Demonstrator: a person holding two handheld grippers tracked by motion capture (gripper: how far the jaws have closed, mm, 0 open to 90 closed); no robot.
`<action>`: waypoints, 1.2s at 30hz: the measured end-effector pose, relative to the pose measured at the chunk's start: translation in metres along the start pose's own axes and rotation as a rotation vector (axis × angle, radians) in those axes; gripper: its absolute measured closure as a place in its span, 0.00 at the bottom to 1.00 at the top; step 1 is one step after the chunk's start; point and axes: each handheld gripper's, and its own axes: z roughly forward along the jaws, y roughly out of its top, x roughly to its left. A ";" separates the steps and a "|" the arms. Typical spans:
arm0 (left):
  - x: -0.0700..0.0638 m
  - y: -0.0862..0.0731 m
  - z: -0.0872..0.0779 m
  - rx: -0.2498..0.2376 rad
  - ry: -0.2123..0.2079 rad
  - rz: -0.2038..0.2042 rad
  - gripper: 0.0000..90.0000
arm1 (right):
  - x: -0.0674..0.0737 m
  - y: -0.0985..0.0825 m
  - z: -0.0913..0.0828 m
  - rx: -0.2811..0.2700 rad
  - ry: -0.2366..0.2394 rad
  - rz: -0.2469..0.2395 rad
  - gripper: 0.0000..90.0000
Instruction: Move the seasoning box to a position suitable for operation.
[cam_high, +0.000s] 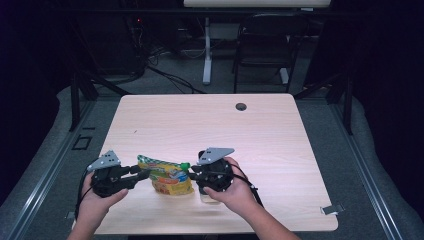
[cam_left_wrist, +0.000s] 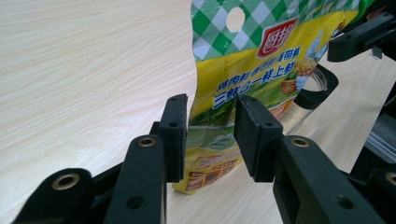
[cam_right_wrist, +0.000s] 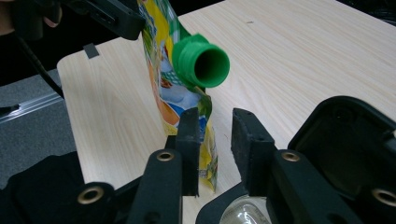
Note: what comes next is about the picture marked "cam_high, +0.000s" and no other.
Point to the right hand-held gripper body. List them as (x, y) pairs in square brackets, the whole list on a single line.
[(215, 173)]

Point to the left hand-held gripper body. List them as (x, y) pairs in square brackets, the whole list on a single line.
[(110, 181)]

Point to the yellow spouted pouch green cap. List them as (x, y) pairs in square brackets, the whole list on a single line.
[(168, 178)]

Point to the person's left hand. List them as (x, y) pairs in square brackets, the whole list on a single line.
[(93, 208)]

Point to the person's right hand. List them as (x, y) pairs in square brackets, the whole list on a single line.
[(238, 196)]

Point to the grey tape strip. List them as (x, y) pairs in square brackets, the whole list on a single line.
[(69, 215), (332, 209)]

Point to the black metal stand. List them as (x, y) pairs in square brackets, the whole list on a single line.
[(75, 100), (348, 106)]

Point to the white desk foot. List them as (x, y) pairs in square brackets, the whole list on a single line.
[(284, 76)]

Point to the black computer tower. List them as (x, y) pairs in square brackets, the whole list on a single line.
[(113, 46)]

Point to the black folding chair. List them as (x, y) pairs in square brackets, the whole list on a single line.
[(266, 43)]

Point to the aluminium floor rail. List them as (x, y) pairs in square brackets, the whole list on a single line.
[(363, 170), (50, 170)]

